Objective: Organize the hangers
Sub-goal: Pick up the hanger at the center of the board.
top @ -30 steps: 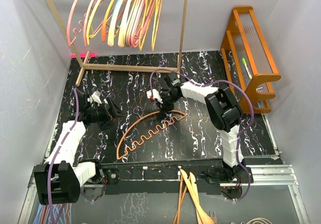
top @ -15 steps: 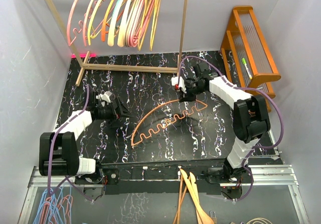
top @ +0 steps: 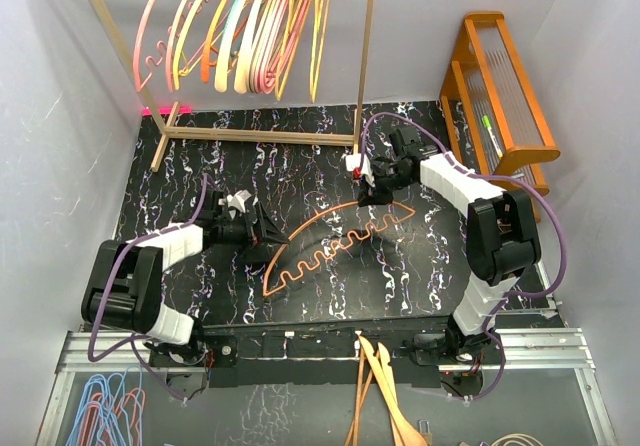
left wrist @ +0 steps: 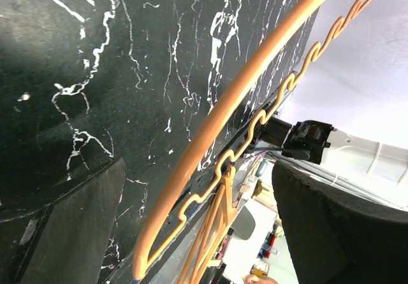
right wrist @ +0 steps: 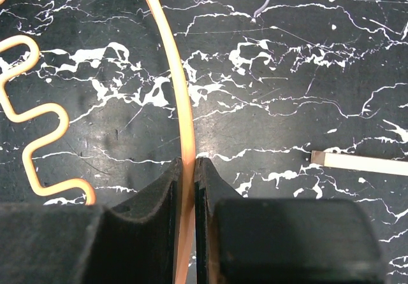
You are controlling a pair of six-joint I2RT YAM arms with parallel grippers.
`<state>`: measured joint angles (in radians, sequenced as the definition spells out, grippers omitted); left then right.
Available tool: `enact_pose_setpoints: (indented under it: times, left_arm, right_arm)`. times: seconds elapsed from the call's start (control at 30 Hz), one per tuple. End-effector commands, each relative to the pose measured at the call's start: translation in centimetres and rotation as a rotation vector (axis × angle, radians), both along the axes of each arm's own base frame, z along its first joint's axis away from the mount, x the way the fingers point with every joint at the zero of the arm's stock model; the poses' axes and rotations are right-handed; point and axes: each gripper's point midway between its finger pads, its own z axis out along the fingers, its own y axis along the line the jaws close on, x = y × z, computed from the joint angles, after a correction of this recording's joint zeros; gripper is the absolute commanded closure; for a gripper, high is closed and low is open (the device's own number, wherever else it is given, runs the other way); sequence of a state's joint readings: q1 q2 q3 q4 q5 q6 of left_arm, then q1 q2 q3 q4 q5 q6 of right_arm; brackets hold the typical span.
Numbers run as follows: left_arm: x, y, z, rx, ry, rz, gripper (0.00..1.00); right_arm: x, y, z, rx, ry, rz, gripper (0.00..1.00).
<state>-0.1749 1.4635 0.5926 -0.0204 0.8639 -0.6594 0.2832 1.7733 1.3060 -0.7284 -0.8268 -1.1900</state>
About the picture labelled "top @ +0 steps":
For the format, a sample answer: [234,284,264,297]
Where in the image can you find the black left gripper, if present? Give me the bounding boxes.
[213,203,289,264]

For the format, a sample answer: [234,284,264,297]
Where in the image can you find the orange wavy wire hanger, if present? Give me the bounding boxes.
[262,201,416,299]

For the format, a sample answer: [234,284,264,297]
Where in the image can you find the yellow wavy wire hanger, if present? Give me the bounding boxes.
[165,0,223,92]

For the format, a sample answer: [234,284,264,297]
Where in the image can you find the yellow velvet hanger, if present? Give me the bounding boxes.
[309,0,330,103]
[275,0,314,100]

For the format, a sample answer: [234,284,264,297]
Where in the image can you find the pink plastic hanger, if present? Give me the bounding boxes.
[249,0,289,94]
[257,0,311,100]

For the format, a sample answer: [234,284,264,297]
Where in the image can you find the pink wavy wire hanger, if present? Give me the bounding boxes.
[132,0,211,91]

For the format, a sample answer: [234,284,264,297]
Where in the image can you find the teal thin hanger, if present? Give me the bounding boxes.
[226,0,246,34]

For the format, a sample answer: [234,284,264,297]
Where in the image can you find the orange thin hanger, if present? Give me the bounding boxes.
[200,0,231,83]

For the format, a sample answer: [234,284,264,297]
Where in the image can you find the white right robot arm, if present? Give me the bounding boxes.
[345,127,541,363]

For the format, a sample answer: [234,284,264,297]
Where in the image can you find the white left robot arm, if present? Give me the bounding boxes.
[81,189,288,365]

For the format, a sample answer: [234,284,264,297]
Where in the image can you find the wooden hangers on floor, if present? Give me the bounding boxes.
[344,334,431,445]

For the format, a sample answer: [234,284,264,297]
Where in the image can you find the green white marker pen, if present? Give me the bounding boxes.
[481,114,503,159]

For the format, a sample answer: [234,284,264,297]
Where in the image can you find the orange wooden shelf rack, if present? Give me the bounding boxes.
[439,11,560,196]

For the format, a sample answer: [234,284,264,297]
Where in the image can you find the pink tape strip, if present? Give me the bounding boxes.
[141,106,193,117]

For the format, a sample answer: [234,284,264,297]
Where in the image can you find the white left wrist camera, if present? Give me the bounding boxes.
[226,190,252,214]

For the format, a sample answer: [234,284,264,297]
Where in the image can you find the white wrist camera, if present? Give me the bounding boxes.
[345,153,375,187]
[226,190,252,214]

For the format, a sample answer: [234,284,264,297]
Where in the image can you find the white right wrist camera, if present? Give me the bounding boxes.
[345,153,375,187]

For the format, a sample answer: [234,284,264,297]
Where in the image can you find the wooden clothes rack frame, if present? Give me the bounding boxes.
[89,0,374,172]

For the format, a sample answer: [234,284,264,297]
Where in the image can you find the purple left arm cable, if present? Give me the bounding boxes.
[87,173,221,402]

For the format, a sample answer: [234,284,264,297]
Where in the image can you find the blue wire hangers pile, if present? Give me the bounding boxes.
[64,366,146,446]

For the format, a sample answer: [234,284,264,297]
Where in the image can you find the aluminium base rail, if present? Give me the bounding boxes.
[439,328,596,370]

